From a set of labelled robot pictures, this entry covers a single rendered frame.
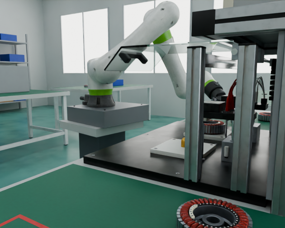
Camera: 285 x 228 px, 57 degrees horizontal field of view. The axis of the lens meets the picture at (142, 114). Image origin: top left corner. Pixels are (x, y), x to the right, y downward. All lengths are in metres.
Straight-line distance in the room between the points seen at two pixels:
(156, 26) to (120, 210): 0.95
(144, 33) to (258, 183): 0.87
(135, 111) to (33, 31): 7.45
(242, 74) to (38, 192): 0.48
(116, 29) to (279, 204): 6.57
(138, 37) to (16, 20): 7.25
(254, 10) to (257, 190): 0.34
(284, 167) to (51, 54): 8.26
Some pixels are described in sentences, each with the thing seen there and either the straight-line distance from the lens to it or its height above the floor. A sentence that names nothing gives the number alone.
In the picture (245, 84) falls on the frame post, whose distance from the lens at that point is 0.53.
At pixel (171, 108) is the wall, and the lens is 6.08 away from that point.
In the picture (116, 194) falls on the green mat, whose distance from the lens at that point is 0.57.
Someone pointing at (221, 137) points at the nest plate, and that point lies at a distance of 0.95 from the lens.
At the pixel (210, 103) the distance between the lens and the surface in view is 0.72.
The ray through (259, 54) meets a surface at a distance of 0.73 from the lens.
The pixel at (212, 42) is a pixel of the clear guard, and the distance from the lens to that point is 0.57.
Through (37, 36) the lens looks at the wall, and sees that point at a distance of 8.70.
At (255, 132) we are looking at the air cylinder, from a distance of 0.95.
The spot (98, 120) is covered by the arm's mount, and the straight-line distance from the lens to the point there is 1.25.
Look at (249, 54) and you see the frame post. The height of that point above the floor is 1.03.
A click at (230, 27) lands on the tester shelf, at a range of 0.52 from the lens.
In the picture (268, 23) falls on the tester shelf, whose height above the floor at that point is 1.08.
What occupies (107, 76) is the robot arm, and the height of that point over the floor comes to 0.98.
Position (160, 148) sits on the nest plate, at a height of 0.78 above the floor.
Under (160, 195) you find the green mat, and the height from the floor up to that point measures 0.75.
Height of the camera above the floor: 1.00
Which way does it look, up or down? 9 degrees down
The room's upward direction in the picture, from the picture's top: straight up
